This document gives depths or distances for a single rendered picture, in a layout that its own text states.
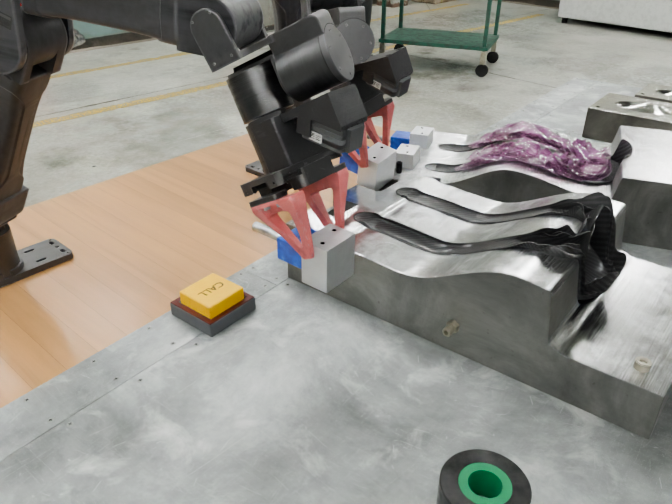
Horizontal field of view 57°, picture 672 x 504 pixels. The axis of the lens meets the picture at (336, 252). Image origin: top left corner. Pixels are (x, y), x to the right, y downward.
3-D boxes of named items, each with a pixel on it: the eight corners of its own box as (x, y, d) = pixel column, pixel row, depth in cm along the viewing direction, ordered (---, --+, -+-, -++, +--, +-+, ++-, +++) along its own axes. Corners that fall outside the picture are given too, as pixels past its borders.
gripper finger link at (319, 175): (373, 227, 69) (341, 148, 67) (333, 253, 64) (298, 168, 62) (331, 237, 73) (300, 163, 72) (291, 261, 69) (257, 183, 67)
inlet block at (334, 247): (241, 253, 74) (238, 213, 71) (270, 237, 77) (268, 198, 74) (326, 293, 67) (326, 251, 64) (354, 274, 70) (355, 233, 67)
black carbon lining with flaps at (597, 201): (346, 232, 87) (346, 170, 82) (407, 194, 98) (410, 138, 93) (592, 324, 69) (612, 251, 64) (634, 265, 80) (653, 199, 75)
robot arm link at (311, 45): (364, 67, 65) (314, -47, 61) (340, 89, 58) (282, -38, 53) (275, 107, 70) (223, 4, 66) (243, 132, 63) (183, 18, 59)
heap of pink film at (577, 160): (451, 175, 108) (456, 132, 104) (470, 141, 122) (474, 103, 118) (610, 198, 100) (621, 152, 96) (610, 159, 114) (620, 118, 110)
